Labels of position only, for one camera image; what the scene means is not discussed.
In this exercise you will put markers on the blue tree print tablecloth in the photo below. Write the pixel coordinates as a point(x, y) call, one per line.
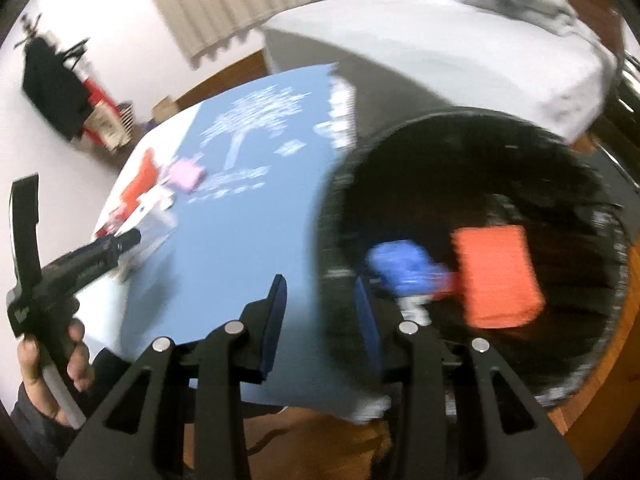
point(240, 240)

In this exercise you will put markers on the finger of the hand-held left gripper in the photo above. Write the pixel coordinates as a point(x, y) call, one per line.
point(107, 250)

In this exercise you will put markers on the black mesh waste bin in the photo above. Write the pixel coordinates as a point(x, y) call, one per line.
point(500, 160)

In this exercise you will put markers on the light blue tablecloth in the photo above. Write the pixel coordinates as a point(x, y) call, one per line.
point(160, 132)

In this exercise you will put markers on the blue plastic packet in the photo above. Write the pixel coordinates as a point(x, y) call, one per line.
point(405, 267)

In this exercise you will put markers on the black metal chair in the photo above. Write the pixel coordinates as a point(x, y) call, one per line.
point(622, 110)

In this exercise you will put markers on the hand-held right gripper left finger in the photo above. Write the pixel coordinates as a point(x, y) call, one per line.
point(272, 325)

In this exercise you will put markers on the pink face mask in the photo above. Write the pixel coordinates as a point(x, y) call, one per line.
point(186, 175)

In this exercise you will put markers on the red bag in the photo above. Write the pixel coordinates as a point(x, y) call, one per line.
point(97, 105)

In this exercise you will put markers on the white paper scrap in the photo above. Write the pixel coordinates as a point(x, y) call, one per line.
point(415, 312)

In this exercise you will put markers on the person's left hand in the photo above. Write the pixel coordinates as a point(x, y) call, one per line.
point(80, 355)

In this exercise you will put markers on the beige pleated curtain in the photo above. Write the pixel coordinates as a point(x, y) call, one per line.
point(235, 0)

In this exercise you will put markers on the light grey pillow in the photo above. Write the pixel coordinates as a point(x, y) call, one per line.
point(530, 12)

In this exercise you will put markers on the white crumpled paper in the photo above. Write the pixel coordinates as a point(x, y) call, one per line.
point(156, 203)

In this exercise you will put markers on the striped bag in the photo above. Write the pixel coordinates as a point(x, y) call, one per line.
point(126, 122)

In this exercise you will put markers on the person's left forearm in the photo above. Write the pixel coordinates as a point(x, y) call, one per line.
point(35, 435)

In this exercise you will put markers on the red wrapper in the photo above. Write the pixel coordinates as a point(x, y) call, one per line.
point(109, 224)

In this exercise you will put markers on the orange foam net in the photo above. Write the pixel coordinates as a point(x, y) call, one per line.
point(141, 180)
point(500, 280)

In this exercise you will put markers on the bed with grey sheet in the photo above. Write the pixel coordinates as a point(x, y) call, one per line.
point(450, 55)

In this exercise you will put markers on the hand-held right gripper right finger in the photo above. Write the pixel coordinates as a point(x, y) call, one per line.
point(369, 335)

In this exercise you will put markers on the brown paper bag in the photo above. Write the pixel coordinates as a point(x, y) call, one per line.
point(165, 109)

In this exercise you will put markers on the black clothes on coat rack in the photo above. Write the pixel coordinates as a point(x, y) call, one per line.
point(50, 85)

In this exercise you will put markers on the clear plastic wrapper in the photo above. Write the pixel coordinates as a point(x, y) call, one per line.
point(150, 240)

